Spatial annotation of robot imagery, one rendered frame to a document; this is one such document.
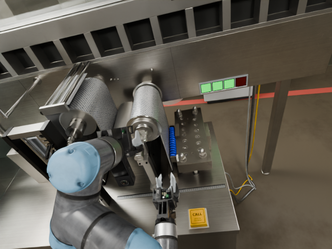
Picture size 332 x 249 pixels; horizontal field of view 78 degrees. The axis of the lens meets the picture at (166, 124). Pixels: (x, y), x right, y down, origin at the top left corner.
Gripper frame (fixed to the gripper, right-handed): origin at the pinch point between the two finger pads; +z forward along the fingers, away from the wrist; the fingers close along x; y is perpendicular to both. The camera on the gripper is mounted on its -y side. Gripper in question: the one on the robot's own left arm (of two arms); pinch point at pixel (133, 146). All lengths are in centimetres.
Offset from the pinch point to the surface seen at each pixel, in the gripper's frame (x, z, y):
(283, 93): -80, 76, 11
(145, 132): -0.6, 17.0, 3.1
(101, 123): 17.9, 17.1, 9.7
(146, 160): 2.1, 20.3, -9.1
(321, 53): -85, 43, 26
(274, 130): -79, 98, -15
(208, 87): -31, 47, 20
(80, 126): 22.5, 8.8, 9.7
